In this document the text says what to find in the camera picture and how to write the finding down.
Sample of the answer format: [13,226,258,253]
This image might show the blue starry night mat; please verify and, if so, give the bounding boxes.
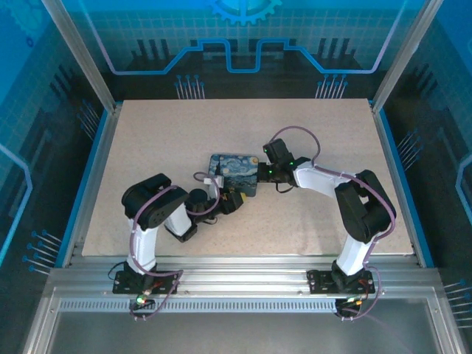
[209,153,260,198]

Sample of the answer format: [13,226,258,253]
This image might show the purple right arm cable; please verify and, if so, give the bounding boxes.
[268,125,398,322]

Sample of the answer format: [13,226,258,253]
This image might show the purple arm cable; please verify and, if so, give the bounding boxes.
[128,171,223,322]
[268,125,398,322]

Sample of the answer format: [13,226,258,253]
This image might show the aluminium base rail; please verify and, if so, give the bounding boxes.
[47,256,440,299]

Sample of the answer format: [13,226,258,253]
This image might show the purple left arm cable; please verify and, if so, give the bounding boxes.
[128,171,223,322]

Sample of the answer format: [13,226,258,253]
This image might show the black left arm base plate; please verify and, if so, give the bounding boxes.
[114,271,178,296]

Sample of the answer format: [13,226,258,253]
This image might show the slotted grey cable duct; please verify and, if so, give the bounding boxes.
[58,299,346,314]

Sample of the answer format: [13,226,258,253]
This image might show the aluminium table side rail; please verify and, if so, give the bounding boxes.
[62,104,122,268]
[370,100,425,266]

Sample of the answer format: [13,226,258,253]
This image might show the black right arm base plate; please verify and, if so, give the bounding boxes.
[308,268,381,296]

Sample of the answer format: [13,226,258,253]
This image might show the aluminium frame post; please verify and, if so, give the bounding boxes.
[41,0,122,114]
[370,0,445,114]

